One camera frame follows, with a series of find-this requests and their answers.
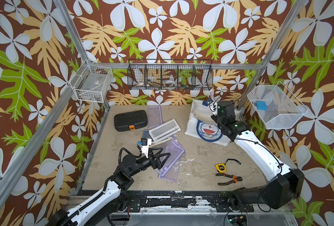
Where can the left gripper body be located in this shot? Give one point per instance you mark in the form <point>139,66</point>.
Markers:
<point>152,163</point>

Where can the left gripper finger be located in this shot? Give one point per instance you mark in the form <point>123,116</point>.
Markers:
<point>156,152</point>
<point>161,159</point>

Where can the white Doraemon canvas bag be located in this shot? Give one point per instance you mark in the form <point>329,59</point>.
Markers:
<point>201,126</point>

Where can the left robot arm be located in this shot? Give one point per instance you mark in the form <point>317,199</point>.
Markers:
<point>113,195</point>

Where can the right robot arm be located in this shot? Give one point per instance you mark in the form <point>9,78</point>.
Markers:
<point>284,183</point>

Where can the large purple mesh pouch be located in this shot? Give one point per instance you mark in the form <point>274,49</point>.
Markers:
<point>170,170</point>

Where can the small dark grey pouch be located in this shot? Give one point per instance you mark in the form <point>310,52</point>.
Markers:
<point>146,134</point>

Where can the white mesh pouch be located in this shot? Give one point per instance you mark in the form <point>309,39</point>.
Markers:
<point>164,131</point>

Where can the black plastic tool case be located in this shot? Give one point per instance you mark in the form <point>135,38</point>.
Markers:
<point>130,121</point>

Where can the yellow tape measure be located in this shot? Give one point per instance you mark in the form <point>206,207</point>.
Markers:
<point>221,167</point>

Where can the blue object in basket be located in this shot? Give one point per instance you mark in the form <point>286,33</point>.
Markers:
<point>261,105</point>

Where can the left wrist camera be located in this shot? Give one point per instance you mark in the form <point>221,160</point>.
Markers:
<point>144,145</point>

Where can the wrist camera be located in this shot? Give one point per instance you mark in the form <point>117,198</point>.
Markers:
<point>210,103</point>
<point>144,145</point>

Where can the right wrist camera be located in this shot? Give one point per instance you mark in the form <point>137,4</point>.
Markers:
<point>210,103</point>

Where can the black wire basket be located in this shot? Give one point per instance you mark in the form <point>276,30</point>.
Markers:
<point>184,74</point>

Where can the white wire basket left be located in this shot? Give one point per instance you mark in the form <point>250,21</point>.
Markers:
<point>91,83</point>

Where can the white wire basket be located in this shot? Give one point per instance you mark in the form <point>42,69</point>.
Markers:
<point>284,111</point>
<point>91,83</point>

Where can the white wire basket right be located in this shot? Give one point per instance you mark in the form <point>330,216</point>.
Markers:
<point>284,111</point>

